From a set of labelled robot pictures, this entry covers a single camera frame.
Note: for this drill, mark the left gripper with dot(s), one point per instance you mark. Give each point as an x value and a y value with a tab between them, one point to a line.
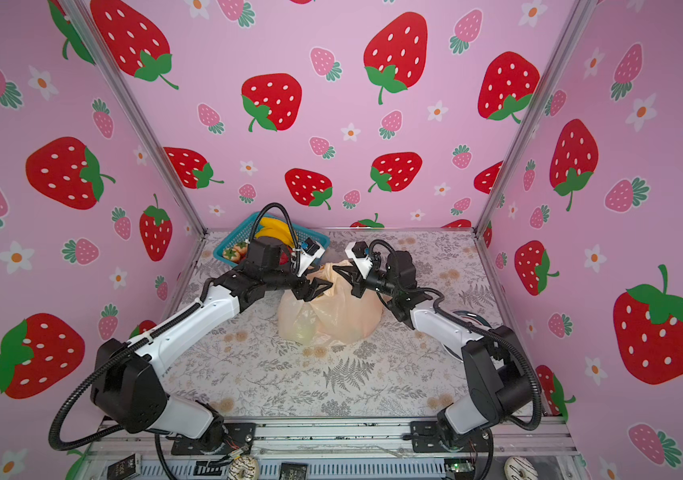
311	292

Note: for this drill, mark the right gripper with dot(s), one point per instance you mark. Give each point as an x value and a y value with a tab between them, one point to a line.
359	286

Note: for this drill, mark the beige plastic bag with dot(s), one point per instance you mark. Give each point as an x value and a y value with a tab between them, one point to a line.
336	315

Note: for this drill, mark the teal plastic basket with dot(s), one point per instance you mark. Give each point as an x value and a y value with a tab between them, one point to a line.
242	232

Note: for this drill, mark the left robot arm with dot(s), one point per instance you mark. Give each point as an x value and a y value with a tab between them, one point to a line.
129	390

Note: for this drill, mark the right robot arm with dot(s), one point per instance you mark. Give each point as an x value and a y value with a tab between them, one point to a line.
502	385

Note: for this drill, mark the strawberry fake fruit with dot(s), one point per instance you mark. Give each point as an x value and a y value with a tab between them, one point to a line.
232	255

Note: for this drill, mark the small yellow banana bunch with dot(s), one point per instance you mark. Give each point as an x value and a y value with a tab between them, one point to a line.
276	229

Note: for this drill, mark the white sprinkled donut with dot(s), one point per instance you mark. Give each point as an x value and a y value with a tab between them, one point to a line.
519	468

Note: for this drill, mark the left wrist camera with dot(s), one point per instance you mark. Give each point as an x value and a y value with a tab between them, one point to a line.
308	251

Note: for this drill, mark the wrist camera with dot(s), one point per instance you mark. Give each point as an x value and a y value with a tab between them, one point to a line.
308	251
359	255

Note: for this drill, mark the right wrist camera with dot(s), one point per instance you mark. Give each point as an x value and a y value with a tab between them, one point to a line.
359	255

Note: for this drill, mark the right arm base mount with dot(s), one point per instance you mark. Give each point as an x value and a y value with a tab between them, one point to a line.
430	436

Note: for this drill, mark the aluminium rail frame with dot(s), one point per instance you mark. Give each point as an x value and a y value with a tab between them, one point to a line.
338	448

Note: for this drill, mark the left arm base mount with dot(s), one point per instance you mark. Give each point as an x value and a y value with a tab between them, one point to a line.
228	438

